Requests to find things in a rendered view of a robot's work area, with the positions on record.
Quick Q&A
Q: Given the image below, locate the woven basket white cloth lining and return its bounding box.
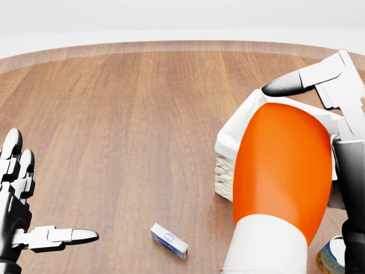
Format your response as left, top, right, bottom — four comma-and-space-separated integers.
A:
213, 88, 346, 202

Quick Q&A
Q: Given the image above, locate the yellow blue printed tin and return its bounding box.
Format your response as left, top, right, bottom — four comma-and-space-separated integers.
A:
316, 235, 347, 274

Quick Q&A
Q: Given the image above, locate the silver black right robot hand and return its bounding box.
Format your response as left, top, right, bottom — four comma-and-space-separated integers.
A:
261, 49, 365, 274

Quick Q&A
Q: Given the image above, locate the orange ketchup bottle white cap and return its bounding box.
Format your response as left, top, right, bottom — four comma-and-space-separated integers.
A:
219, 102, 334, 274

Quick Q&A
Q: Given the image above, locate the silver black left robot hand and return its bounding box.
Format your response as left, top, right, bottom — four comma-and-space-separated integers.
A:
0, 127, 100, 274

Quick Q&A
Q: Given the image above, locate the small white blue printed box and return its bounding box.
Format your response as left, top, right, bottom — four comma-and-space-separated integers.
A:
150, 222, 190, 260

